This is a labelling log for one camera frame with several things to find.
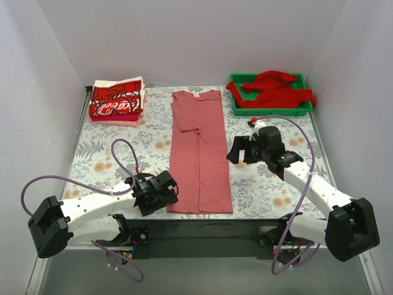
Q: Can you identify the pink t shirt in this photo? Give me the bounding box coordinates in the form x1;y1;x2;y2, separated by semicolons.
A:
167;90;233;214

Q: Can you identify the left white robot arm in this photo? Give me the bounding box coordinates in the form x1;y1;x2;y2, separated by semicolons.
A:
28;171;179;258

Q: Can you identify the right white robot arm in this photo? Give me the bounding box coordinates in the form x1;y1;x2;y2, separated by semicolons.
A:
227;125;380;262

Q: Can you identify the floral patterned table mat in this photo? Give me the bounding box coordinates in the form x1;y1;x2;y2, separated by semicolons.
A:
63;86;332;219

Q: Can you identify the green plastic bin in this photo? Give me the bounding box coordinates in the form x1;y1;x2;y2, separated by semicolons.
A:
230;73;314;117

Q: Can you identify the red t shirt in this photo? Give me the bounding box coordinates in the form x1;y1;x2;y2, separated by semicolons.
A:
226;71;316;109

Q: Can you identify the folded magenta shirt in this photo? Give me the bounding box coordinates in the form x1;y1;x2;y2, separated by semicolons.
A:
90;113;139;122

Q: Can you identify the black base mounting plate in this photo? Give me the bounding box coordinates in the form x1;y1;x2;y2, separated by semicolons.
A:
101;218;302;268

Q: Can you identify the folded red printed shirt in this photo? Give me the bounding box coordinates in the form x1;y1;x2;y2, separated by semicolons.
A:
88;81;144;118

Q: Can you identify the folded white shirt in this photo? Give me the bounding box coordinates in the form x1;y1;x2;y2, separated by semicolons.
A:
93;76;146;100

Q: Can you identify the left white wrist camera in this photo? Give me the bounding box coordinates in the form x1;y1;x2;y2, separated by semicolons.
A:
142;167;161;176

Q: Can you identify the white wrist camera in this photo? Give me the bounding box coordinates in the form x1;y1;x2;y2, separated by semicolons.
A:
247;117;267;141
142;167;161;176

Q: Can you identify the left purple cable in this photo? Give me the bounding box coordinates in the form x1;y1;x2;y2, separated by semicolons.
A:
20;138;145;283

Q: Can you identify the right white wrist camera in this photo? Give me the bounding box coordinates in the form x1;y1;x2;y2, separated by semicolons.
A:
247;117;267;141

